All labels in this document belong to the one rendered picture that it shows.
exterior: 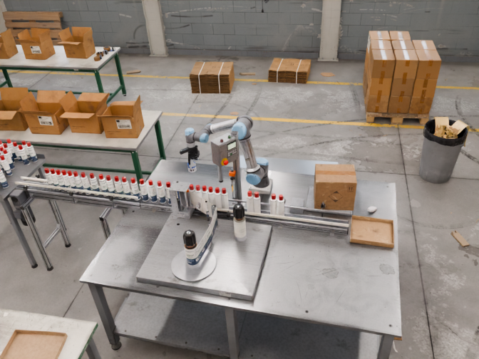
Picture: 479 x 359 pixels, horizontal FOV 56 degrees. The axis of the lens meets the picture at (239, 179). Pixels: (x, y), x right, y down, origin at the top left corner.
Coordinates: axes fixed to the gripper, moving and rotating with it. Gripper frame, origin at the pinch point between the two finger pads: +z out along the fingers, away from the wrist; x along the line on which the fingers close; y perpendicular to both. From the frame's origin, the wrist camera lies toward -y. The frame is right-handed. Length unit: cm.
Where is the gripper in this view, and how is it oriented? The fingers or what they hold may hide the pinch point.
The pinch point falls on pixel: (191, 165)
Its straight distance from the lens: 387.4
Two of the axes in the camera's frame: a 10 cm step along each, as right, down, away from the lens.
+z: 0.5, 8.0, 5.9
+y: 9.8, 0.7, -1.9
